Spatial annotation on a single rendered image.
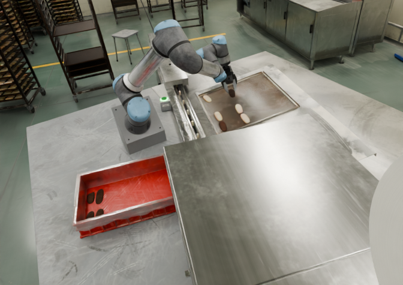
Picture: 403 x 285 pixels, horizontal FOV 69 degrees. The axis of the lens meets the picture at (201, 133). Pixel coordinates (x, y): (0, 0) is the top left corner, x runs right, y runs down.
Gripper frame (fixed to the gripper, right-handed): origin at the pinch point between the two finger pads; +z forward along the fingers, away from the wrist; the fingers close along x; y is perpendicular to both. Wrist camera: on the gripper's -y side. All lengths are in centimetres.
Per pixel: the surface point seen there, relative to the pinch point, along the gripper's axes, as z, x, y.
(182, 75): 2, 31, 46
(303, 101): 7.1, -37.9, -21.1
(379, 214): -72, -1, -145
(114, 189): 2, 73, -56
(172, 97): 6.1, 40.8, 24.4
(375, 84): 138, -187, 145
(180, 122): 6.1, 36.1, -8.7
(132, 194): 4, 63, -61
